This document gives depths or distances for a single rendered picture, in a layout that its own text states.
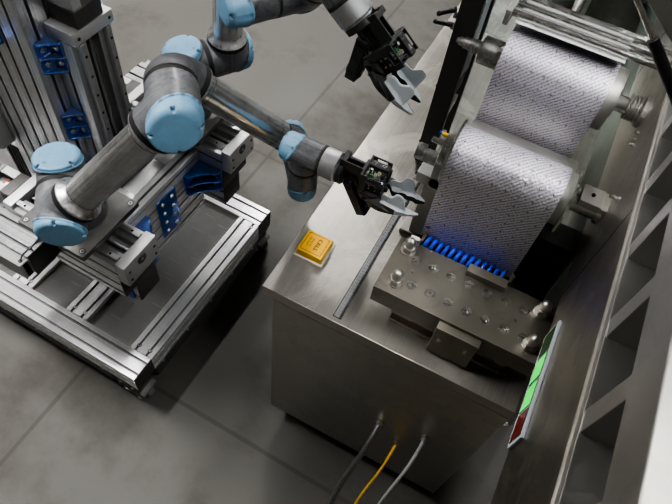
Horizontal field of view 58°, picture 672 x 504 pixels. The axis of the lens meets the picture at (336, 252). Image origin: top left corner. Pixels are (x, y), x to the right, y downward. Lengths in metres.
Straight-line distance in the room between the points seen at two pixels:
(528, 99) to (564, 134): 0.12
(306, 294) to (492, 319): 0.44
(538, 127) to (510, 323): 0.45
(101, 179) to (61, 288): 1.04
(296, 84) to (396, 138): 1.58
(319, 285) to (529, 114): 0.63
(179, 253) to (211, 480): 0.84
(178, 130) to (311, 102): 2.03
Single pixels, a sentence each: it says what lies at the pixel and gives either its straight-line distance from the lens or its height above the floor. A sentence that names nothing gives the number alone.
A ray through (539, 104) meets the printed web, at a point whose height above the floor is 1.31.
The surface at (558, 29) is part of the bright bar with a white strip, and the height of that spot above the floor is 1.45.
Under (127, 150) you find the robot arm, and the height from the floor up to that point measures 1.21.
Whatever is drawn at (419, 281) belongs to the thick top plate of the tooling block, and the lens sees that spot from 1.38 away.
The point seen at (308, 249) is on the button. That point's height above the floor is 0.92.
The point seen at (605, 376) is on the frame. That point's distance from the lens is 0.90.
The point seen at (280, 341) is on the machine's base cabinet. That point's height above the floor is 0.64.
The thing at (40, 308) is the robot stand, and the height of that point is 0.23.
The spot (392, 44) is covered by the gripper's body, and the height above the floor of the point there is 1.46.
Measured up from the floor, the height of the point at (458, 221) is 1.12.
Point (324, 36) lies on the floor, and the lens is 3.69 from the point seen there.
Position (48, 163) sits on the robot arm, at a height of 1.05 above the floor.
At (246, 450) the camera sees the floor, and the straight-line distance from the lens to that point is 2.26.
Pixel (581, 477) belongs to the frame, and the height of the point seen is 1.46.
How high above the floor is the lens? 2.18
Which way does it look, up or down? 56 degrees down
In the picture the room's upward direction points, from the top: 10 degrees clockwise
